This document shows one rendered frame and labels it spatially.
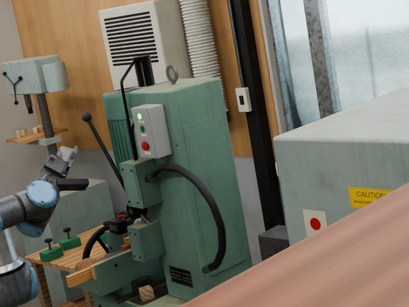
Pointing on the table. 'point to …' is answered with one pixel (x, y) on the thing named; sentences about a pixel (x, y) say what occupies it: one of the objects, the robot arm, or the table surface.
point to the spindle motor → (118, 124)
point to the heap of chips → (85, 264)
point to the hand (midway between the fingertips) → (76, 150)
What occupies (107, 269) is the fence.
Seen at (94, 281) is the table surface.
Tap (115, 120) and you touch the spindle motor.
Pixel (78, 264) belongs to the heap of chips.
